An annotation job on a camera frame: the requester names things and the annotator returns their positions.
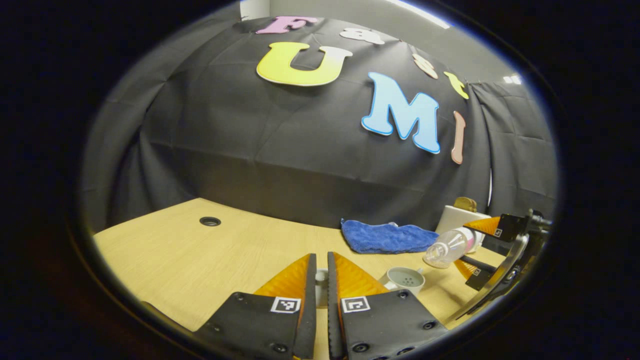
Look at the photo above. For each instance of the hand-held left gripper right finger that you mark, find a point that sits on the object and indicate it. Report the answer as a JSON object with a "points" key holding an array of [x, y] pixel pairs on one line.
{"points": [[334, 310]]}

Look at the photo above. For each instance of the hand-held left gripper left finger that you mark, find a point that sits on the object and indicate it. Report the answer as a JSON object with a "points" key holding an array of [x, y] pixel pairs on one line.
{"points": [[305, 310]]}

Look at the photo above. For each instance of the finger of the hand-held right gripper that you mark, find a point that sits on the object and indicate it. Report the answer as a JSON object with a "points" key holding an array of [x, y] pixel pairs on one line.
{"points": [[512, 227], [477, 277]]}

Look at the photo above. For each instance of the clear water bottle pink label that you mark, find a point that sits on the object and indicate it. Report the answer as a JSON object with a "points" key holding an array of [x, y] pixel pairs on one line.
{"points": [[450, 245]]}

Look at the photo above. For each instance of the white teacup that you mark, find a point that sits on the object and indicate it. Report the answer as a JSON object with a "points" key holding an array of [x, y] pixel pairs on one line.
{"points": [[406, 286]]}

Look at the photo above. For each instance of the brown bread slice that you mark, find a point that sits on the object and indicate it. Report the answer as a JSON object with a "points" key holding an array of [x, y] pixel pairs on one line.
{"points": [[466, 204]]}

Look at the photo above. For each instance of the cream toaster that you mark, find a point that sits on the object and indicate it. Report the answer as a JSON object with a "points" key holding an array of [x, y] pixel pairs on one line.
{"points": [[457, 217]]}

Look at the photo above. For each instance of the blue towel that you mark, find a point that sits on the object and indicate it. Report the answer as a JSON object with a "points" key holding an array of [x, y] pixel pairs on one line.
{"points": [[385, 237]]}

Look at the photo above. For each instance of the black backdrop cloth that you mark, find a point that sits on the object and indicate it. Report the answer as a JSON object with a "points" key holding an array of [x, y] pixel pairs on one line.
{"points": [[250, 150]]}

